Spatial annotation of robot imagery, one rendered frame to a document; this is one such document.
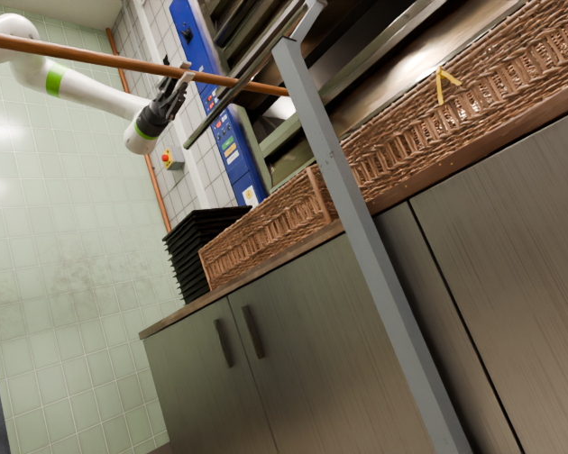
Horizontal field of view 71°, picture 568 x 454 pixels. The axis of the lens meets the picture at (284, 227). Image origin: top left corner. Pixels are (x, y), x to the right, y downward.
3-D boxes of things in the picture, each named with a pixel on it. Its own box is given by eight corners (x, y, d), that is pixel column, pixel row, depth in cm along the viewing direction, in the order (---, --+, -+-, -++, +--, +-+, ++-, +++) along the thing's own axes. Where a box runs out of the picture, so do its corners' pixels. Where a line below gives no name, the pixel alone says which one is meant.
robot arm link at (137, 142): (142, 166, 145) (114, 149, 140) (154, 142, 152) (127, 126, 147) (159, 145, 135) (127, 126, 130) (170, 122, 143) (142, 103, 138)
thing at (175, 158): (177, 170, 225) (171, 155, 227) (185, 161, 218) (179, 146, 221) (165, 170, 220) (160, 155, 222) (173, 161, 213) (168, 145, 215)
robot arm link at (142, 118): (137, 136, 131) (130, 112, 133) (169, 138, 139) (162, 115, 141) (144, 125, 127) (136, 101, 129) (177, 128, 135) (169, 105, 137)
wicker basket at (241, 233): (311, 269, 160) (288, 207, 166) (434, 210, 121) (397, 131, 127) (208, 296, 126) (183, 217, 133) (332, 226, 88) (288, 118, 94)
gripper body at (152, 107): (162, 105, 136) (174, 88, 129) (169, 127, 134) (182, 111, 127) (142, 103, 130) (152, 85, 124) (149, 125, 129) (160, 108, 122)
